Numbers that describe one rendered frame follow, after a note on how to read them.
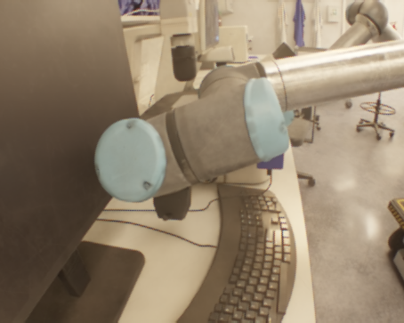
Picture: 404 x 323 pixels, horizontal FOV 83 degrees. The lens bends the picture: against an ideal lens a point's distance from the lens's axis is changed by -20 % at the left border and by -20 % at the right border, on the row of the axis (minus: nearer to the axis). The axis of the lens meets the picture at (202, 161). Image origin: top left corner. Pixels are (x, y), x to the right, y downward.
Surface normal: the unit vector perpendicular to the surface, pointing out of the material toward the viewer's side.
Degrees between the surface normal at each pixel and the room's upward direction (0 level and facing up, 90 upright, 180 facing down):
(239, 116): 59
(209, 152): 88
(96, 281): 0
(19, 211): 86
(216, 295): 5
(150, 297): 0
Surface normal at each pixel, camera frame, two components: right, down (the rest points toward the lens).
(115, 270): -0.07, -0.88
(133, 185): -0.29, -0.04
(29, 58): 0.97, -0.03
